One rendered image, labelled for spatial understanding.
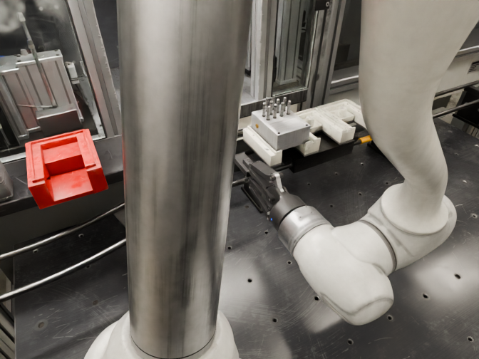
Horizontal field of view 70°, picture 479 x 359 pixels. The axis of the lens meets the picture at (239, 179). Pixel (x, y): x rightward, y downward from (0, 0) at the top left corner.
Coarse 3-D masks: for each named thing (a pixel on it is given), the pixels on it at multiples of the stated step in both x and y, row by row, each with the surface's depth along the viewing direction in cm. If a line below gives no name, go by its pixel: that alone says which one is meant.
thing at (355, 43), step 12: (348, 0) 93; (360, 0) 95; (348, 12) 96; (360, 12) 98; (348, 24) 98; (360, 24) 100; (348, 36) 101; (360, 36) 103; (348, 48) 104; (336, 60) 104; (348, 60) 106; (336, 72) 107; (348, 72) 109
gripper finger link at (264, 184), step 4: (248, 168) 75; (252, 172) 73; (256, 172) 73; (252, 176) 74; (256, 176) 73; (260, 176) 73; (256, 180) 73; (260, 180) 71; (264, 180) 71; (260, 184) 72; (264, 184) 70; (268, 184) 70; (272, 184) 70; (264, 188) 70; (264, 192) 70; (268, 192) 69; (268, 196) 68; (272, 196) 68; (272, 200) 68
